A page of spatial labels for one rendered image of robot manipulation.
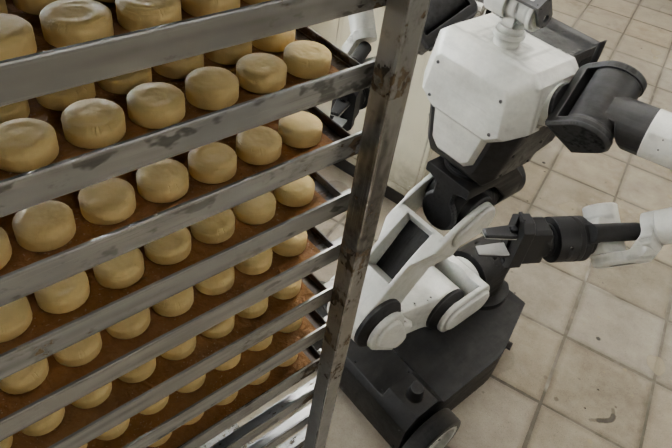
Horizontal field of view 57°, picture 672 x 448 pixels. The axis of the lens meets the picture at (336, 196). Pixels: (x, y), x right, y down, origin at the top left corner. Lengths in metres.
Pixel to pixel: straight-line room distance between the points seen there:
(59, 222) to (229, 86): 0.19
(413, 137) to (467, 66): 1.04
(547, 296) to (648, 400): 0.46
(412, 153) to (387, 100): 1.66
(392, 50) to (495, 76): 0.62
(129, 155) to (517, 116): 0.85
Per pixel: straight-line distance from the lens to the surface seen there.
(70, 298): 0.65
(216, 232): 0.69
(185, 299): 0.74
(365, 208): 0.73
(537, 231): 1.18
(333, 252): 0.81
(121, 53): 0.47
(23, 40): 0.48
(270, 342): 0.94
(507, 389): 2.07
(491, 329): 1.96
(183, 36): 0.49
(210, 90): 0.58
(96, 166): 0.51
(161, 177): 0.62
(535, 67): 1.23
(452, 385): 1.81
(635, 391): 2.27
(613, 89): 1.21
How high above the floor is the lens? 1.64
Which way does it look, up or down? 41 degrees down
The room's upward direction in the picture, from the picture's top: 9 degrees clockwise
